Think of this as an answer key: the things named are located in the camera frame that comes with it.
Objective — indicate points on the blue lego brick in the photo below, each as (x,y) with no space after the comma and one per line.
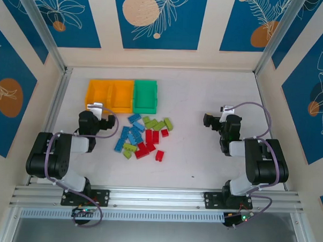
(134,139)
(134,118)
(136,131)
(138,125)
(119,145)
(124,132)

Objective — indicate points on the lime green lego brick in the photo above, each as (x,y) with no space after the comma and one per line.
(146,119)
(128,154)
(168,124)
(151,123)
(158,125)
(130,147)

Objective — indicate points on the red lego brick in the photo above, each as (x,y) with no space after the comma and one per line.
(141,151)
(159,155)
(151,147)
(156,137)
(149,135)
(165,133)

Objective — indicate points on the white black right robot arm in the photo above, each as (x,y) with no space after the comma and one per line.
(266,168)

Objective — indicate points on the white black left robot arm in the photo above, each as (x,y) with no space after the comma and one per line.
(58,159)

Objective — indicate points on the yellow plastic bin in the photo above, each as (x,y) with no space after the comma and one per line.
(122,95)
(97,92)

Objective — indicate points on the green plastic bin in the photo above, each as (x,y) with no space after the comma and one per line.
(145,94)

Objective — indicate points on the small controller circuit board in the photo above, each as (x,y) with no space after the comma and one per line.
(83,212)
(235,219)

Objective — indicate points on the grey metal sheet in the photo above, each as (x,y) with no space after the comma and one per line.
(156,236)

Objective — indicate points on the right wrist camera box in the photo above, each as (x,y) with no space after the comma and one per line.
(228,109)

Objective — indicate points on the aluminium side rail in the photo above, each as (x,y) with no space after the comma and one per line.
(58,100)
(264,104)

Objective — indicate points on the wide aluminium base rail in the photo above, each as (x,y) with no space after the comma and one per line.
(158,198)

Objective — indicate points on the aluminium frame post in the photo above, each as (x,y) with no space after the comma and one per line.
(278,32)
(39,22)

